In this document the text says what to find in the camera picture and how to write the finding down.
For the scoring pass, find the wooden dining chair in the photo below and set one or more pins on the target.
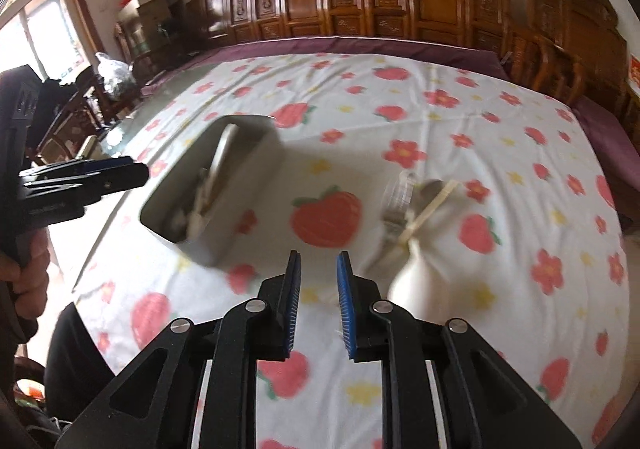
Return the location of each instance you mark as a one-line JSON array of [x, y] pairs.
[[107, 101], [62, 139]]

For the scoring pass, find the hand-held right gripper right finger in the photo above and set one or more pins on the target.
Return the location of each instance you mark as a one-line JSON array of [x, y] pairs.
[[345, 314]]

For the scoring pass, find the dark storage cabinet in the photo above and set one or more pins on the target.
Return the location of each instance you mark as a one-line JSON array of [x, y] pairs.
[[155, 24]]

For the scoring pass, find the carved wooden armchair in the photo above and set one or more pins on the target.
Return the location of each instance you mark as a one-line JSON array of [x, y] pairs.
[[575, 34]]

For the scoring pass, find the wooden chopstick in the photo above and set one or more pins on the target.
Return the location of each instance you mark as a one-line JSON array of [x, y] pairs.
[[430, 210], [214, 201]]

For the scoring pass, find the rectangular metal tin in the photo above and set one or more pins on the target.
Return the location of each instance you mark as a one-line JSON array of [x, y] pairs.
[[240, 229]]

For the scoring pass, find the person's left hand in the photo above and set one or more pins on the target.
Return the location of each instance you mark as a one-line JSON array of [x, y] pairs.
[[31, 274]]

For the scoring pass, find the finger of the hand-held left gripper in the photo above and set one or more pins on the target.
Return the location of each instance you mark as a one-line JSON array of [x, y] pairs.
[[115, 178], [112, 161]]

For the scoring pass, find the strawberry flower print tablecloth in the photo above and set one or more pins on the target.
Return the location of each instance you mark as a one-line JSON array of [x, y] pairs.
[[360, 129]]

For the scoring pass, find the white plastic bag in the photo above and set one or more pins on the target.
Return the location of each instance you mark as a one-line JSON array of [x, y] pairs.
[[114, 74]]

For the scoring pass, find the purple sofa cushion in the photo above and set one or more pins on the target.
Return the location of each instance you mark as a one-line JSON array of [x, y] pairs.
[[320, 45]]

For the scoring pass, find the person's dark clothing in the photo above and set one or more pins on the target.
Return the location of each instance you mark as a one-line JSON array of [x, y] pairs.
[[80, 359]]

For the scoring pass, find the purple armchair cushion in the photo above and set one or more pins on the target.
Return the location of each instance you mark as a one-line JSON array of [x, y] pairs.
[[607, 144]]

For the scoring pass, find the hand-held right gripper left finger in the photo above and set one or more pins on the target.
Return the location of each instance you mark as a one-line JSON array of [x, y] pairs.
[[292, 314]]

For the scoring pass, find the utensils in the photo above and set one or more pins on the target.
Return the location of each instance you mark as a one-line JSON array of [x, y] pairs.
[[192, 221]]

